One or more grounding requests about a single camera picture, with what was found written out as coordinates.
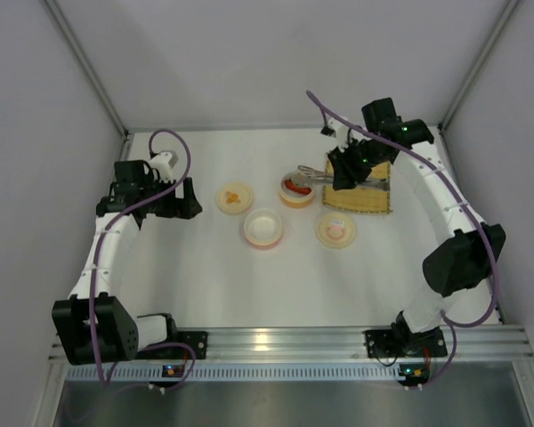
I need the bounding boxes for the metal tongs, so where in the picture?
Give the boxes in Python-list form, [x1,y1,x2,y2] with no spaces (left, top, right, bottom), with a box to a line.
[291,165,390,191]

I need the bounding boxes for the orange bowl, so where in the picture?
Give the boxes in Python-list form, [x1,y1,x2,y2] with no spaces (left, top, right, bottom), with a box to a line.
[279,171,315,208]

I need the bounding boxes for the red toy sausage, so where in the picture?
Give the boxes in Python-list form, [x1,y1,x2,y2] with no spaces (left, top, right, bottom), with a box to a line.
[283,179,312,196]

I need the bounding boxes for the lid with orange knob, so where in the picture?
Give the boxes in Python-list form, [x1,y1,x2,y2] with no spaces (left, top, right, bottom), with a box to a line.
[215,181,254,215]

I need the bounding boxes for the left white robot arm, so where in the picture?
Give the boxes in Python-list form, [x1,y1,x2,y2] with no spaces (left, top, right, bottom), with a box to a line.
[52,160,202,366]

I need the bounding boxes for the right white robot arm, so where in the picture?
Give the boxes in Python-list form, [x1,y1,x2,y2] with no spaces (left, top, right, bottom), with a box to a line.
[321,98,506,350]

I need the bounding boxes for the bamboo sushi mat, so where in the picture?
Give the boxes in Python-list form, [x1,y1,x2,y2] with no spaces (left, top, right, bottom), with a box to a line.
[321,183,392,214]

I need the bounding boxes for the lid with pink knob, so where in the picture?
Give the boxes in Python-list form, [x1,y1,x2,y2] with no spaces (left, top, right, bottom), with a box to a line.
[315,212,357,249]

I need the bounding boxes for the pink bowl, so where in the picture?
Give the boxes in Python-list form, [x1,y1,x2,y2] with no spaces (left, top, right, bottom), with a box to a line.
[243,208,284,250]

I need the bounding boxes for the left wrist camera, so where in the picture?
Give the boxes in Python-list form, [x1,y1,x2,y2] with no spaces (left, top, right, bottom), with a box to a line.
[149,150,178,181]

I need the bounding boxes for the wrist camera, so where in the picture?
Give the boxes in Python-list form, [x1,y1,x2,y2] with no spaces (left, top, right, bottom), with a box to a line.
[320,117,350,149]
[149,150,178,181]

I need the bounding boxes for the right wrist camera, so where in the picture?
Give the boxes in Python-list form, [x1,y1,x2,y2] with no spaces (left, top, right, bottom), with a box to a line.
[320,117,350,149]

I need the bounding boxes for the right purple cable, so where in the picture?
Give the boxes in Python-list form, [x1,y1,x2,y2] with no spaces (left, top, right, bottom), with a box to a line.
[305,90,504,392]

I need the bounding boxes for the purple cable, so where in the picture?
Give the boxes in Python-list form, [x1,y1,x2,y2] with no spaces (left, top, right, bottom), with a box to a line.
[305,90,504,392]
[91,128,199,392]

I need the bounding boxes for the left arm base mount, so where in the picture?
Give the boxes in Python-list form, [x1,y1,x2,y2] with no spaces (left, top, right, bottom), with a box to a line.
[135,313,208,360]

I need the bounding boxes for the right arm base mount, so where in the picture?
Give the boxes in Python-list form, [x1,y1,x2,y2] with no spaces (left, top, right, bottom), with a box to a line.
[364,311,449,359]

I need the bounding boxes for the slotted cable duct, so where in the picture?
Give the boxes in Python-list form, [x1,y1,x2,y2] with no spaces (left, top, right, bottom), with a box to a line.
[66,362,433,383]

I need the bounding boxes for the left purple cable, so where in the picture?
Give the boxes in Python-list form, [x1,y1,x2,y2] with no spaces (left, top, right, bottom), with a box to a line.
[91,128,199,392]

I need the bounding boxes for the left aluminium frame post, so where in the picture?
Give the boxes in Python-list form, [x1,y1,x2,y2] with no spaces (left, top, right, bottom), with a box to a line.
[39,0,129,140]

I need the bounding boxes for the aluminium frame post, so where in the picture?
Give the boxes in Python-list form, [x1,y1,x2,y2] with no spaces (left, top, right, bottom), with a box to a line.
[437,0,523,133]
[39,0,129,140]

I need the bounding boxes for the right aluminium frame post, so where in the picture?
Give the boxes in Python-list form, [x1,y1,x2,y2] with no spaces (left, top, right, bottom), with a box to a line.
[437,0,523,133]

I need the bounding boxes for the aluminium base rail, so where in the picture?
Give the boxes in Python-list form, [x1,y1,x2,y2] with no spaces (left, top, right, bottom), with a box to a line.
[48,326,533,364]

